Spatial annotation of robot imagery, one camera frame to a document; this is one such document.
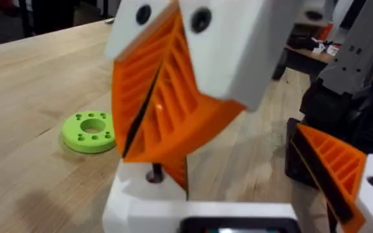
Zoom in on white orange left gripper right finger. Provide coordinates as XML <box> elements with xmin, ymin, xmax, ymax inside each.
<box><xmin>290</xmin><ymin>123</ymin><xmax>373</xmax><ymax>233</ymax></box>

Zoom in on finger of the white orange right gripper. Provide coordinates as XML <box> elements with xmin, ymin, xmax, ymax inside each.
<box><xmin>124</xmin><ymin>0</ymin><xmax>304</xmax><ymax>162</ymax></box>
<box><xmin>104</xmin><ymin>0</ymin><xmax>179</xmax><ymax>158</ymax></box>

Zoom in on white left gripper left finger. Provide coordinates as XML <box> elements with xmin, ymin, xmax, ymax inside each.
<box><xmin>102</xmin><ymin>157</ymin><xmax>188</xmax><ymax>233</ymax></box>

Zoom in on small black screw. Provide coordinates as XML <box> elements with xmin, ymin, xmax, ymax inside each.
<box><xmin>152</xmin><ymin>162</ymin><xmax>163</xmax><ymax>183</ymax></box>

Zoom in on wooden side table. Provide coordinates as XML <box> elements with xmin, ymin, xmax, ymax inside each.
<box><xmin>271</xmin><ymin>43</ymin><xmax>373</xmax><ymax>85</ymax></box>

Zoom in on heap of clutter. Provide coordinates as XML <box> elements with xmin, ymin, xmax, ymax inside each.
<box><xmin>288</xmin><ymin>9</ymin><xmax>341</xmax><ymax>56</ymax></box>

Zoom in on green disc with holes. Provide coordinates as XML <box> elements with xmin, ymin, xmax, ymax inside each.
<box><xmin>61</xmin><ymin>110</ymin><xmax>117</xmax><ymax>154</ymax></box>

